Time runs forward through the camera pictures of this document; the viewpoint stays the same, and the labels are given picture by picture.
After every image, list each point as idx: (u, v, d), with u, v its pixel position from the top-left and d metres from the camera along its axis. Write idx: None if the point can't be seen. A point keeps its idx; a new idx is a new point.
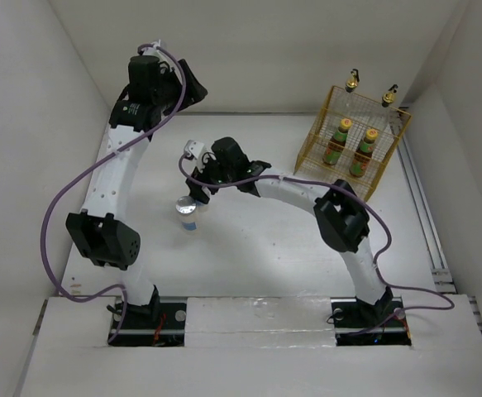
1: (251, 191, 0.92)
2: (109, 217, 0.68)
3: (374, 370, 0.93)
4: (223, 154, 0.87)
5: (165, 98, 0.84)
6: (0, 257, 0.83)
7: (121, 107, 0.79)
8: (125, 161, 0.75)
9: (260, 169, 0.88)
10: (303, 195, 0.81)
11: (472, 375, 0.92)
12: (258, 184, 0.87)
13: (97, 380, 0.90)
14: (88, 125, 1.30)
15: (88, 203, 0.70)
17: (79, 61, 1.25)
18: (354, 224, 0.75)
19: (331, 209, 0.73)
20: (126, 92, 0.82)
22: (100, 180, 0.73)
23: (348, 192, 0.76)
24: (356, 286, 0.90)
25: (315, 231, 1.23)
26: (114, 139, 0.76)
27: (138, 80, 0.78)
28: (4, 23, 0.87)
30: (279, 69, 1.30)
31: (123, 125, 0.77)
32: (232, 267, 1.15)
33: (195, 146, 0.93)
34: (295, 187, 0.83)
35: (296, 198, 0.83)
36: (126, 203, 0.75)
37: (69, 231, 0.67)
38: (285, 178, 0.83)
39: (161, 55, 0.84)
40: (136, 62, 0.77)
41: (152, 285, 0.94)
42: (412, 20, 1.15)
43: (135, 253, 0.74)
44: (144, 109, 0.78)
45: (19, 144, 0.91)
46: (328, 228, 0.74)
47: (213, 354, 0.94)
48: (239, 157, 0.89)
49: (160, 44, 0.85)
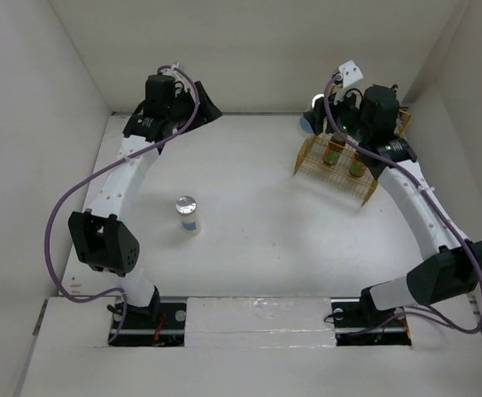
1: (374, 168, 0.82)
2: (111, 219, 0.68)
3: (373, 371, 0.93)
4: (375, 107, 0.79)
5: (177, 116, 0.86)
6: (1, 257, 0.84)
7: (136, 119, 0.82)
8: (135, 168, 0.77)
9: (403, 153, 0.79)
10: (428, 228, 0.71)
11: (472, 376, 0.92)
12: (387, 170, 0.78)
13: (97, 380, 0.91)
14: (88, 126, 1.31)
15: (93, 204, 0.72)
17: (80, 63, 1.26)
18: (453, 289, 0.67)
19: (448, 269, 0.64)
20: (140, 107, 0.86)
22: (107, 183, 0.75)
23: (479, 265, 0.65)
24: (386, 296, 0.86)
25: (316, 231, 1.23)
26: (126, 146, 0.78)
27: (154, 97, 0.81)
28: (3, 26, 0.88)
30: (278, 69, 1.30)
31: (136, 136, 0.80)
32: (233, 267, 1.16)
33: (353, 73, 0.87)
34: (426, 212, 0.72)
35: (417, 221, 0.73)
36: (129, 207, 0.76)
37: (69, 228, 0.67)
38: (423, 193, 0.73)
39: (178, 75, 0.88)
40: (154, 79, 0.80)
41: (152, 285, 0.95)
42: (412, 18, 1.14)
43: (131, 263, 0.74)
44: (156, 123, 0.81)
45: (19, 145, 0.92)
46: (427, 276, 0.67)
47: (213, 354, 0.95)
48: (387, 123, 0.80)
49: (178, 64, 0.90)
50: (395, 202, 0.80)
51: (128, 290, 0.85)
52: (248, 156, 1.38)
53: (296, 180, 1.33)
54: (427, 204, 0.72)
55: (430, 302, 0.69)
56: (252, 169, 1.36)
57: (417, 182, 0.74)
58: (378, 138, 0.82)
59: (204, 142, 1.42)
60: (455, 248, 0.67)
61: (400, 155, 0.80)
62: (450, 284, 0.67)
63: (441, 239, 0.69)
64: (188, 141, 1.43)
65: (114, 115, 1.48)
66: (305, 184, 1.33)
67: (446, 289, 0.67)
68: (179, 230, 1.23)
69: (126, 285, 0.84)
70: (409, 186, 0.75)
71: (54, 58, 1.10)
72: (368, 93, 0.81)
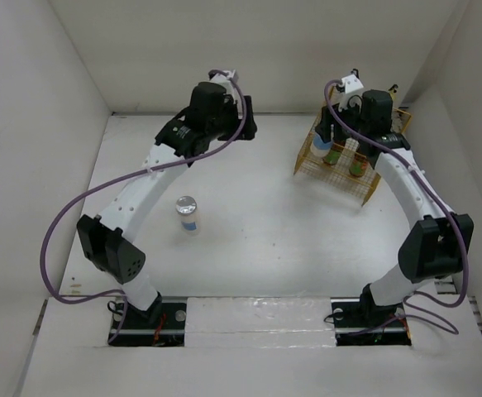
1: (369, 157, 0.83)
2: (116, 232, 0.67)
3: (373, 370, 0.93)
4: (369, 102, 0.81)
5: (219, 127, 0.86)
6: (1, 257, 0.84)
7: (172, 126, 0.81)
8: (155, 182, 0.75)
9: (397, 143, 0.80)
10: (416, 202, 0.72)
11: (472, 376, 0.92)
12: (382, 155, 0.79)
13: (97, 380, 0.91)
14: (88, 126, 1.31)
15: (104, 212, 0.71)
17: (80, 63, 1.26)
18: (439, 265, 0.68)
19: (432, 238, 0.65)
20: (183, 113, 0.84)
22: (124, 192, 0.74)
23: (461, 237, 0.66)
24: (380, 288, 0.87)
25: (317, 231, 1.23)
26: (153, 156, 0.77)
27: (197, 105, 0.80)
28: (3, 26, 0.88)
30: (278, 69, 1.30)
31: (167, 145, 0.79)
32: (233, 267, 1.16)
33: (354, 82, 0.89)
34: (415, 188, 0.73)
35: (408, 198, 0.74)
36: (140, 220, 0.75)
37: (77, 229, 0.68)
38: (414, 172, 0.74)
39: (231, 86, 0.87)
40: (202, 88, 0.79)
41: (155, 293, 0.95)
42: (412, 18, 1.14)
43: (133, 274, 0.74)
44: (191, 136, 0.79)
45: (19, 145, 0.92)
46: (413, 247, 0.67)
47: (213, 354, 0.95)
48: (383, 117, 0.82)
49: (233, 75, 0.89)
50: (388, 184, 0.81)
51: (131, 294, 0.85)
52: (248, 156, 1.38)
53: (296, 180, 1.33)
54: (417, 182, 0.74)
55: (417, 275, 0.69)
56: (253, 170, 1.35)
57: (407, 162, 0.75)
58: (375, 132, 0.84)
59: None
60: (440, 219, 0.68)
61: (395, 145, 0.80)
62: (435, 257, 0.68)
63: (427, 212, 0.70)
64: None
65: (114, 115, 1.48)
66: (305, 184, 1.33)
67: (431, 260, 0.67)
68: (179, 230, 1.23)
69: (131, 290, 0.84)
70: (401, 167, 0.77)
71: (54, 58, 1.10)
72: (365, 93, 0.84)
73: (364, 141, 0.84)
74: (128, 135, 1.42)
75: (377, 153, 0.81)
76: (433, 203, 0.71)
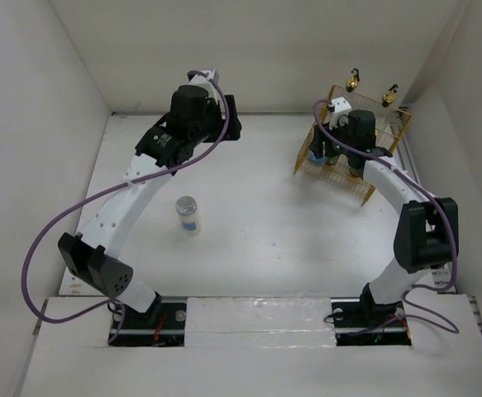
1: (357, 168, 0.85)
2: (97, 251, 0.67)
3: (373, 371, 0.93)
4: (355, 121, 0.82)
5: (203, 131, 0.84)
6: (1, 257, 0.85)
7: (152, 136, 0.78)
8: (136, 194, 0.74)
9: (380, 154, 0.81)
10: (401, 193, 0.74)
11: (472, 376, 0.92)
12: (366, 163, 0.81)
13: (97, 380, 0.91)
14: (88, 126, 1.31)
15: (86, 229, 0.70)
17: (80, 64, 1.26)
18: (432, 251, 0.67)
19: (419, 221, 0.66)
20: (164, 120, 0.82)
22: (105, 208, 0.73)
23: (447, 217, 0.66)
24: (378, 287, 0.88)
25: (315, 231, 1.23)
26: (133, 168, 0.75)
27: (178, 111, 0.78)
28: (4, 26, 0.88)
30: (278, 69, 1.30)
31: (148, 155, 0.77)
32: (233, 267, 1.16)
33: (342, 103, 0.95)
34: (398, 181, 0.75)
35: (394, 193, 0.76)
36: (124, 234, 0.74)
37: (59, 248, 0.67)
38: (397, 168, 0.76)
39: (210, 86, 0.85)
40: (182, 93, 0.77)
41: (154, 292, 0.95)
42: (411, 19, 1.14)
43: (121, 287, 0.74)
44: (173, 144, 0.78)
45: (18, 145, 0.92)
46: (404, 235, 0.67)
47: (214, 353, 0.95)
48: (368, 133, 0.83)
49: (213, 75, 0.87)
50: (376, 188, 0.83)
51: (128, 299, 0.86)
52: (248, 156, 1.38)
53: (296, 181, 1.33)
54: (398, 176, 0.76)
55: (413, 264, 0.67)
56: (253, 170, 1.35)
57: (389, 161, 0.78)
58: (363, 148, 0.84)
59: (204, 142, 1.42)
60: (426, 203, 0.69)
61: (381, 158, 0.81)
62: (427, 244, 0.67)
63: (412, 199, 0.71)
64: None
65: (114, 115, 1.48)
66: (305, 183, 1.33)
67: (424, 246, 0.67)
68: (179, 230, 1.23)
69: (125, 298, 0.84)
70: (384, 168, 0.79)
71: (54, 59, 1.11)
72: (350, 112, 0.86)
73: (353, 156, 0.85)
74: (128, 136, 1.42)
75: (364, 164, 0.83)
76: (417, 191, 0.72)
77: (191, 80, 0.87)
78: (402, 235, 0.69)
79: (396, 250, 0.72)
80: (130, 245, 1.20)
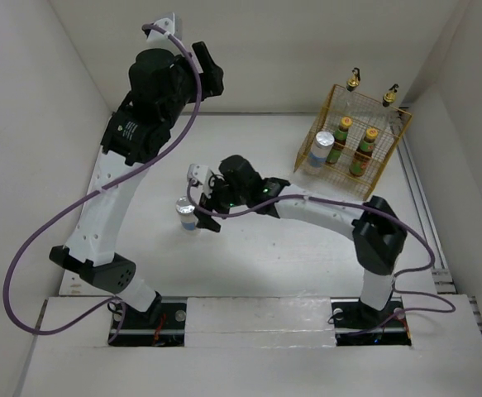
1: (269, 212, 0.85)
2: (86, 266, 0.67)
3: (372, 371, 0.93)
4: (232, 174, 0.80)
5: (181, 100, 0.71)
6: (2, 255, 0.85)
7: (116, 126, 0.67)
8: (112, 201, 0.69)
9: (278, 188, 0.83)
10: (335, 217, 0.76)
11: (473, 376, 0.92)
12: (278, 204, 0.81)
13: (97, 380, 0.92)
14: (87, 126, 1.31)
15: (70, 242, 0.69)
17: (80, 64, 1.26)
18: (393, 243, 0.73)
19: (372, 234, 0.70)
20: (129, 98, 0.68)
22: (83, 218, 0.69)
23: (387, 212, 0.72)
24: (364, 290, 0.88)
25: (315, 231, 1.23)
26: (103, 170, 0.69)
27: (140, 90, 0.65)
28: (4, 27, 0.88)
30: (278, 69, 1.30)
31: (116, 151, 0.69)
32: (232, 267, 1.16)
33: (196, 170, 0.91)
34: (323, 208, 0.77)
35: (326, 220, 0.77)
36: (112, 241, 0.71)
37: (50, 259, 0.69)
38: (311, 196, 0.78)
39: (172, 43, 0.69)
40: (139, 68, 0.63)
41: (153, 293, 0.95)
42: (411, 18, 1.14)
43: (124, 282, 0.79)
44: (140, 132, 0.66)
45: (19, 145, 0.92)
46: (368, 252, 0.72)
47: (213, 353, 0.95)
48: (251, 177, 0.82)
49: (172, 26, 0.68)
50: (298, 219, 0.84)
51: (129, 299, 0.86)
52: (248, 156, 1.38)
53: (296, 180, 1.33)
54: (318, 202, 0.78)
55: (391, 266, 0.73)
56: None
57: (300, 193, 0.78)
58: (256, 189, 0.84)
59: (204, 142, 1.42)
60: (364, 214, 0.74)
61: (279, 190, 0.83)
62: (386, 245, 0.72)
63: (349, 217, 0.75)
64: (189, 141, 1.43)
65: None
66: (305, 183, 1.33)
67: (386, 248, 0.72)
68: (179, 230, 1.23)
69: (125, 298, 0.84)
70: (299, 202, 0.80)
71: (54, 59, 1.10)
72: (221, 165, 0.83)
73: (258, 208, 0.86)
74: None
75: (274, 208, 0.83)
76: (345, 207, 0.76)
77: (150, 36, 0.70)
78: (365, 253, 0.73)
79: (365, 265, 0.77)
80: (130, 245, 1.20)
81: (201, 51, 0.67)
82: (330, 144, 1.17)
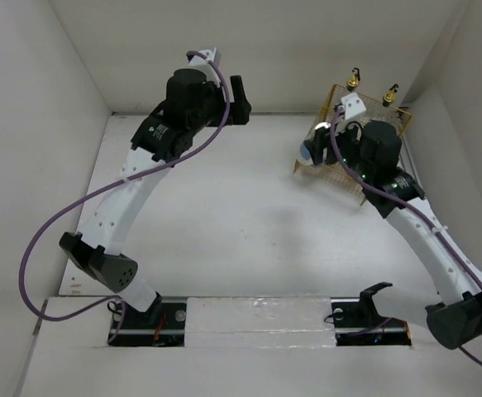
1: (378, 207, 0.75)
2: (97, 252, 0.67)
3: (373, 371, 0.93)
4: (375, 147, 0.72)
5: (205, 117, 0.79)
6: (1, 255, 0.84)
7: (148, 126, 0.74)
8: (134, 192, 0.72)
9: (408, 188, 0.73)
10: (447, 271, 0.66)
11: (473, 377, 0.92)
12: (397, 212, 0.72)
13: (97, 380, 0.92)
14: (87, 126, 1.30)
15: (84, 228, 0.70)
17: (81, 64, 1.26)
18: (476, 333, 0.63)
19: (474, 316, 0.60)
20: (161, 108, 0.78)
22: (103, 205, 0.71)
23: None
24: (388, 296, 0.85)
25: (316, 231, 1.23)
26: (130, 164, 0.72)
27: (175, 99, 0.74)
28: (4, 26, 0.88)
30: (279, 69, 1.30)
31: (143, 149, 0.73)
32: (232, 266, 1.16)
33: (355, 104, 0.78)
34: (443, 255, 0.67)
35: (435, 264, 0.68)
36: (124, 232, 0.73)
37: (60, 245, 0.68)
38: (439, 234, 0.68)
39: (210, 69, 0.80)
40: (178, 79, 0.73)
41: (154, 292, 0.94)
42: (412, 18, 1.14)
43: (126, 281, 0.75)
44: (169, 134, 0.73)
45: (18, 145, 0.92)
46: (447, 321, 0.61)
47: (213, 353, 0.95)
48: (390, 160, 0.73)
49: (214, 55, 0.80)
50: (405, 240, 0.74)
51: (128, 297, 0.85)
52: (248, 156, 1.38)
53: (296, 180, 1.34)
54: (444, 246, 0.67)
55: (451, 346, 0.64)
56: (252, 170, 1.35)
57: (431, 222, 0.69)
58: (383, 175, 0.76)
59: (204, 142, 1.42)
60: (477, 293, 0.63)
61: (407, 193, 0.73)
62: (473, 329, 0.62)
63: (463, 284, 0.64)
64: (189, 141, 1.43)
65: (114, 115, 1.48)
66: (305, 183, 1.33)
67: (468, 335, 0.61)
68: (179, 230, 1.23)
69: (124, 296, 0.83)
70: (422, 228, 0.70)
71: (54, 58, 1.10)
72: (368, 128, 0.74)
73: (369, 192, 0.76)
74: (127, 135, 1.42)
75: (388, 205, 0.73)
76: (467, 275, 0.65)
77: (190, 61, 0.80)
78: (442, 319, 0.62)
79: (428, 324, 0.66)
80: (130, 246, 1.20)
81: (236, 83, 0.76)
82: None
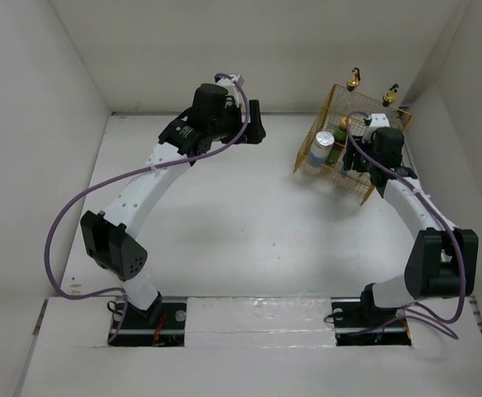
1: (379, 188, 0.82)
2: (119, 230, 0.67)
3: (373, 372, 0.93)
4: (381, 138, 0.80)
5: (221, 130, 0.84)
6: None
7: (175, 126, 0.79)
8: (158, 179, 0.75)
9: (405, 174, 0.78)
10: (420, 217, 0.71)
11: (474, 377, 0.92)
12: (387, 184, 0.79)
13: (97, 380, 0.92)
14: (87, 125, 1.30)
15: (108, 208, 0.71)
17: (80, 63, 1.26)
18: (445, 282, 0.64)
19: (436, 250, 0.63)
20: (184, 115, 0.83)
22: (128, 188, 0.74)
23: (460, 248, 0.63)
24: (387, 291, 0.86)
25: (315, 227, 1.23)
26: (156, 155, 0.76)
27: (200, 106, 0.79)
28: (4, 26, 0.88)
30: (279, 68, 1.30)
31: (169, 145, 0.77)
32: (232, 266, 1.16)
33: (381, 118, 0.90)
34: (418, 206, 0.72)
35: (412, 216, 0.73)
36: (143, 217, 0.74)
37: (81, 223, 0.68)
38: (417, 191, 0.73)
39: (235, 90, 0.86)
40: (205, 89, 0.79)
41: (155, 291, 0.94)
42: (412, 18, 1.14)
43: (135, 270, 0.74)
44: (194, 135, 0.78)
45: (18, 144, 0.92)
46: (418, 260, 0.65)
47: (213, 353, 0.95)
48: (393, 151, 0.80)
49: (238, 78, 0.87)
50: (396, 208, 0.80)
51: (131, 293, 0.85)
52: (248, 156, 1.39)
53: (296, 179, 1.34)
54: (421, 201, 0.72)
55: (422, 293, 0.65)
56: (252, 170, 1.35)
57: (412, 184, 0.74)
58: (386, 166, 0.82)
59: None
60: (443, 233, 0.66)
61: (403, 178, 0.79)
62: (440, 273, 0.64)
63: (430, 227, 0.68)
64: None
65: (114, 115, 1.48)
66: (305, 183, 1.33)
67: (436, 276, 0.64)
68: (179, 231, 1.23)
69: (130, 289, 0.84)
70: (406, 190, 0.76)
71: (54, 57, 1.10)
72: (379, 128, 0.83)
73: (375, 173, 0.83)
74: (127, 135, 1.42)
75: (384, 182, 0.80)
76: (437, 219, 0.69)
77: (217, 82, 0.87)
78: (416, 260, 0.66)
79: (408, 275, 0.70)
80: None
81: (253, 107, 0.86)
82: (330, 143, 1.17)
